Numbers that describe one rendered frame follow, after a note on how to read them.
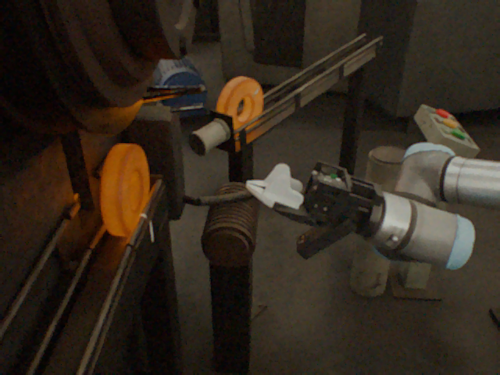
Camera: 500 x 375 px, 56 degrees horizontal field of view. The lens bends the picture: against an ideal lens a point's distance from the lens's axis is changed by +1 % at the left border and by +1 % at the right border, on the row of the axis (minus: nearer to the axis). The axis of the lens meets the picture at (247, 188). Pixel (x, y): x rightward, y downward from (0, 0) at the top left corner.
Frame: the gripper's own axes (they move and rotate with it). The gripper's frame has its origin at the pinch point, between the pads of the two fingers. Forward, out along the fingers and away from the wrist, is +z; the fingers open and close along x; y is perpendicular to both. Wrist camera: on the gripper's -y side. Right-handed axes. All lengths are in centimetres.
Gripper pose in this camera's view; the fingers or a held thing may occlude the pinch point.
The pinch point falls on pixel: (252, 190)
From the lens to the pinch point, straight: 76.0
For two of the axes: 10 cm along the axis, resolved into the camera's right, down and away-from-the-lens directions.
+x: -0.7, 5.2, -8.5
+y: 3.1, -8.0, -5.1
